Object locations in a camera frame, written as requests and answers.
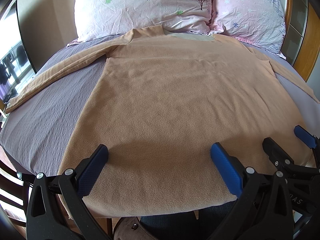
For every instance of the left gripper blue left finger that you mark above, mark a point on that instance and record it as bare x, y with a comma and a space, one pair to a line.
76, 183

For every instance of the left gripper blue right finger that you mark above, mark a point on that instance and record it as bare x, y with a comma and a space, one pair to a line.
251, 190

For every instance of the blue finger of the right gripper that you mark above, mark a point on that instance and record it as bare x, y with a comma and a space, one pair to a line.
277, 156
310, 140

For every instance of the tan fleece long-sleeve shirt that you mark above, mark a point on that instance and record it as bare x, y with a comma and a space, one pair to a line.
159, 105

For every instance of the grey-purple bed sheet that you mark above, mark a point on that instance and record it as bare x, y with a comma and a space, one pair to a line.
35, 135

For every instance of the wooden chair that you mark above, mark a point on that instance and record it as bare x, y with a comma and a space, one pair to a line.
15, 187

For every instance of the wooden headboard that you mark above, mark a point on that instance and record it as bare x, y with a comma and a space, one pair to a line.
301, 44

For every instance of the pink floral pillow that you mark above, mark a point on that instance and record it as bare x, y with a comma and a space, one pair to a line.
260, 23

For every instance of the white floral pillow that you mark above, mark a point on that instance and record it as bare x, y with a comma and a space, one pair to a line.
98, 18

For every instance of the window with dark frame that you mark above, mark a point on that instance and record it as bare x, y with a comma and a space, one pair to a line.
17, 69

